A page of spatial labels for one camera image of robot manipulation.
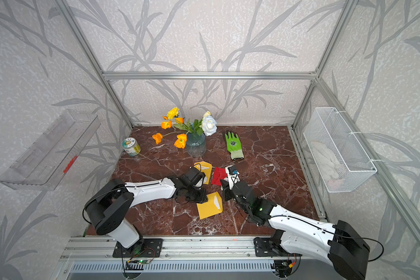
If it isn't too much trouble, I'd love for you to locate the blue glass vase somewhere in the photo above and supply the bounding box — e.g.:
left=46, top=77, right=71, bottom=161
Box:
left=185, top=133, right=207, bottom=158

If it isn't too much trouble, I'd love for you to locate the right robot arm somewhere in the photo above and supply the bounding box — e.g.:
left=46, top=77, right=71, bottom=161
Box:
left=221, top=179, right=371, bottom=280

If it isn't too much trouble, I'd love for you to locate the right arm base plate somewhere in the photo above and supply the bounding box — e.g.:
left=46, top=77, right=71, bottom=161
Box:
left=253, top=236, right=302, bottom=257

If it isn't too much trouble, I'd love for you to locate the small tin can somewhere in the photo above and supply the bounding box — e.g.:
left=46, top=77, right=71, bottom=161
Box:
left=122, top=137, right=141, bottom=157

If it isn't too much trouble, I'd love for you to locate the yellow envelope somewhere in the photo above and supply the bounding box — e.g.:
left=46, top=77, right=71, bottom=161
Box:
left=197, top=192, right=223, bottom=219
left=194, top=161, right=212, bottom=184

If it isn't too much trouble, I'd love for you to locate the yellow envelope front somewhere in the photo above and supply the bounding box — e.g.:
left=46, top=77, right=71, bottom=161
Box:
left=197, top=192, right=223, bottom=219

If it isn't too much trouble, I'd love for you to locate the red envelope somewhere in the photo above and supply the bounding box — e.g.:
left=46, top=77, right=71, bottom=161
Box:
left=211, top=168, right=227, bottom=186

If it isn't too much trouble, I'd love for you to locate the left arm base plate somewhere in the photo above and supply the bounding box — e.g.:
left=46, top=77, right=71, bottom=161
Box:
left=112, top=238, right=163, bottom=259

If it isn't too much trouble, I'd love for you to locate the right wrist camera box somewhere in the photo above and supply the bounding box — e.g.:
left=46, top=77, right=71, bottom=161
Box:
left=225, top=165, right=240, bottom=190

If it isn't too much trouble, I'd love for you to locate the clear plastic wall shelf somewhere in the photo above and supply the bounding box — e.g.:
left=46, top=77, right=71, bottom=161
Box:
left=0, top=110, right=101, bottom=191

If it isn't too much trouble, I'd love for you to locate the aluminium front rail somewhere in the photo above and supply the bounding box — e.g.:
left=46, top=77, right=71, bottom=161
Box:
left=59, top=235, right=283, bottom=261

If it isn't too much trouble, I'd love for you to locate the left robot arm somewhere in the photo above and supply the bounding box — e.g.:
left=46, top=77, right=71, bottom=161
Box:
left=82, top=168, right=208, bottom=253

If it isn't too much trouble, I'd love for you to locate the artificial flower bouquet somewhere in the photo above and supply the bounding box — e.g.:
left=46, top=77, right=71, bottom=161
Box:
left=161, top=107, right=218, bottom=149

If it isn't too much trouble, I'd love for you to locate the green work glove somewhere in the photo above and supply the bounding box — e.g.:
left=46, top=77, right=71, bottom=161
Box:
left=225, top=131, right=245, bottom=161

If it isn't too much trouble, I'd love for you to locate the white cloth in basket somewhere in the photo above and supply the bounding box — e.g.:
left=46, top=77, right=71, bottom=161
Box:
left=311, top=141, right=345, bottom=189

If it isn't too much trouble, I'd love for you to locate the white wire basket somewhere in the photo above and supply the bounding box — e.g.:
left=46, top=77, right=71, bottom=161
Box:
left=303, top=107, right=378, bottom=193

